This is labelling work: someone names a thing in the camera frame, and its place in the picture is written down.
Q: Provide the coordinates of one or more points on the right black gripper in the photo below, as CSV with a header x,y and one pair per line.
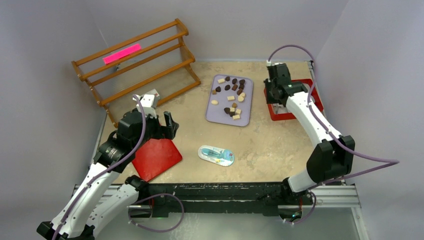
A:
x,y
271,100

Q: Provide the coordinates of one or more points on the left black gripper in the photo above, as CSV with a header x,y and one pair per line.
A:
x,y
162,131

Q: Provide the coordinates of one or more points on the red box lid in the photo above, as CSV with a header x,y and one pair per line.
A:
x,y
155,157

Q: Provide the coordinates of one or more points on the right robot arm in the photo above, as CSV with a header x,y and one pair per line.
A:
x,y
331,157

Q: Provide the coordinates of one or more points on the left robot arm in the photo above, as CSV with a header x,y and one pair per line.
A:
x,y
84,216

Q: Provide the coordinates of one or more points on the red chocolate box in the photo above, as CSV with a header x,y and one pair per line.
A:
x,y
278,112

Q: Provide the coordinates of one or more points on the white chocolate piece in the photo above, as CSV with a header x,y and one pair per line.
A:
x,y
241,99

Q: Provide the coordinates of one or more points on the small white stationery box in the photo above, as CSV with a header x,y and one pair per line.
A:
x,y
150,98

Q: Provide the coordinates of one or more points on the lavender plastic tray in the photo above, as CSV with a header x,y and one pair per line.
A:
x,y
230,112

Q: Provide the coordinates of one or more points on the wooden tiered shelf rack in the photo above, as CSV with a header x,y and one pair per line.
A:
x,y
187,58

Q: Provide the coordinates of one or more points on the blue correction tape package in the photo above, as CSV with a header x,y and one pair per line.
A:
x,y
216,155

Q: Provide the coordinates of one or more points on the pink sticky note strip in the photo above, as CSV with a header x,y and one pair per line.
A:
x,y
122,53

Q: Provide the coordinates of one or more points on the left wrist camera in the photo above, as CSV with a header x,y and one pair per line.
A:
x,y
147,110

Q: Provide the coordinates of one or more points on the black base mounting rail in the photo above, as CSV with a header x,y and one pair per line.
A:
x,y
271,199

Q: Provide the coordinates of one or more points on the aluminium frame rail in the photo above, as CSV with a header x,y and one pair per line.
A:
x,y
337,196

